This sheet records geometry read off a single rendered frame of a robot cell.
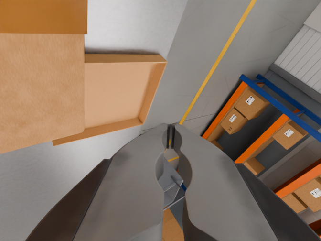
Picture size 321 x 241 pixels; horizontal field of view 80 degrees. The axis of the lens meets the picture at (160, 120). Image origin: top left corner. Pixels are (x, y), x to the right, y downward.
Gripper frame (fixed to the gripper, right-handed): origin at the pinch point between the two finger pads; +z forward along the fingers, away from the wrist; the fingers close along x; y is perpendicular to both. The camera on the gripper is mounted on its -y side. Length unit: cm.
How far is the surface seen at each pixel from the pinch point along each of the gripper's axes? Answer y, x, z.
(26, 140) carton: 2.6, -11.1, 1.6
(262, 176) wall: 272, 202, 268
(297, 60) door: 56, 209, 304
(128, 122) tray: 29, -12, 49
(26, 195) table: 53, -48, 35
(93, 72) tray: 7.3, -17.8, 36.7
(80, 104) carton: 0.2, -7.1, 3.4
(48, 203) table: 66, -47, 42
